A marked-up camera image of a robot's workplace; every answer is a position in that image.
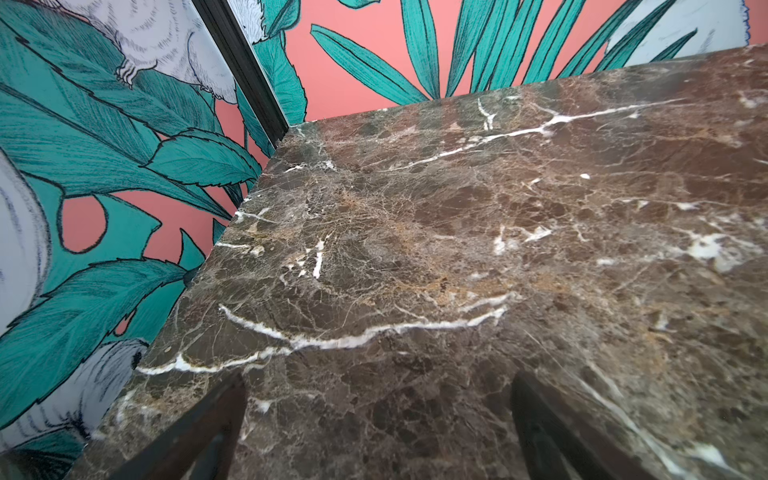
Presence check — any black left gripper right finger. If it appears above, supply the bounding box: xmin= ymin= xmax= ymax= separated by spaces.
xmin=510 ymin=370 xmax=653 ymax=480

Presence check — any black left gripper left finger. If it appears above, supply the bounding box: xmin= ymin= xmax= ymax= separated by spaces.
xmin=111 ymin=371 xmax=248 ymax=479

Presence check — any black left corner frame post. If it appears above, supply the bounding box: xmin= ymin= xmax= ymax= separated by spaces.
xmin=193 ymin=0 xmax=289 ymax=148

